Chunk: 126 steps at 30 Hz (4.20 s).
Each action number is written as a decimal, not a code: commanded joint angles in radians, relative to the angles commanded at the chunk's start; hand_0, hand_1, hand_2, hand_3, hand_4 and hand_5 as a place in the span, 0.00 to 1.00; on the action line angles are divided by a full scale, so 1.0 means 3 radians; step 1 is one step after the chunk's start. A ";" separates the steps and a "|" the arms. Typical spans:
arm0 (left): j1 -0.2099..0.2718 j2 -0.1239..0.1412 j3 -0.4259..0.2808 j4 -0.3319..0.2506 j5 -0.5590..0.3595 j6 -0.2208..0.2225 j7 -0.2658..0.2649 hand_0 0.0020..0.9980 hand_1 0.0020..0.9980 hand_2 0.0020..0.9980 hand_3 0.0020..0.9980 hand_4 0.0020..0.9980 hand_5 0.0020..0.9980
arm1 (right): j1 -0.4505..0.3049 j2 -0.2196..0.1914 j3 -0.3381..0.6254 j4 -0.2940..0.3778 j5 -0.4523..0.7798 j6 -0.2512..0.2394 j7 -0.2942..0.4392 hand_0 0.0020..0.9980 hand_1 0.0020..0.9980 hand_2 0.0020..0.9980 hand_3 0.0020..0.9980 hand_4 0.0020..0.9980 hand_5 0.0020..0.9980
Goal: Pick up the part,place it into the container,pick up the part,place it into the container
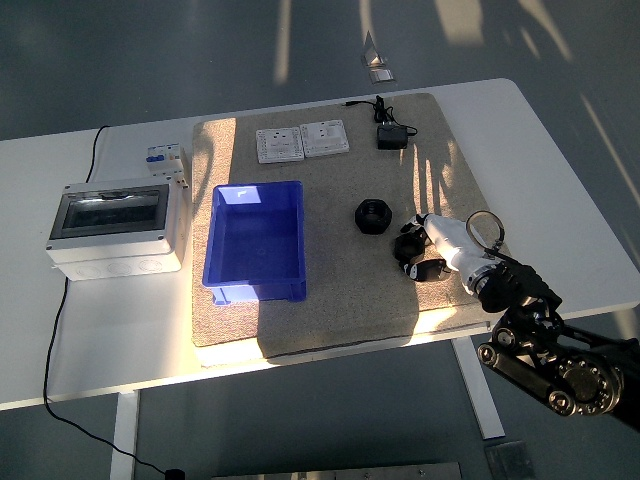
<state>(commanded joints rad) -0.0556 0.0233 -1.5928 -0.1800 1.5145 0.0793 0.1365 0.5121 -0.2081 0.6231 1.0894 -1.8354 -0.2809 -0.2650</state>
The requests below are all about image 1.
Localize long black power cable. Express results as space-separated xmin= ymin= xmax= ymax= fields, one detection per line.
xmin=42 ymin=124 xmax=174 ymax=476

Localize black power adapter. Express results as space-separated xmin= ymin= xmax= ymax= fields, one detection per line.
xmin=375 ymin=123 xmax=410 ymax=151

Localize white electrical distribution box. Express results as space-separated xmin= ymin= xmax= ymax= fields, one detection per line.
xmin=45 ymin=177 xmax=192 ymax=282

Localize small grey metal plate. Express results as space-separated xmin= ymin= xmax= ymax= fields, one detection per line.
xmin=483 ymin=440 xmax=537 ymax=480

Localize white blue circuit breaker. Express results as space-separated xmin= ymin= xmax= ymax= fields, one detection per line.
xmin=145 ymin=142 xmax=191 ymax=190

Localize blue plastic box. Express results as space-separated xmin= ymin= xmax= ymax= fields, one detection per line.
xmin=201 ymin=180 xmax=308 ymax=306

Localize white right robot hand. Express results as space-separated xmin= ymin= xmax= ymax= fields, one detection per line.
xmin=399 ymin=213 xmax=496 ymax=296

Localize black hexagonal nut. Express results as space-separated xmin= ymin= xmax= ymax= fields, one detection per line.
xmin=393 ymin=230 xmax=427 ymax=266
xmin=354 ymin=198 xmax=394 ymax=234

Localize grey-brown mat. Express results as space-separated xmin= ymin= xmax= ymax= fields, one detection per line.
xmin=191 ymin=92 xmax=511 ymax=361

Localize silver floor socket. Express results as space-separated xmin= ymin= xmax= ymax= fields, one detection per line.
xmin=360 ymin=30 xmax=396 ymax=85

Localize black adapter cord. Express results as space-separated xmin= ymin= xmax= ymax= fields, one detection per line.
xmin=342 ymin=94 xmax=419 ymax=139

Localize white table leg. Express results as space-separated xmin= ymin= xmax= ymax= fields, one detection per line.
xmin=449 ymin=335 xmax=506 ymax=441
xmin=109 ymin=392 xmax=142 ymax=480

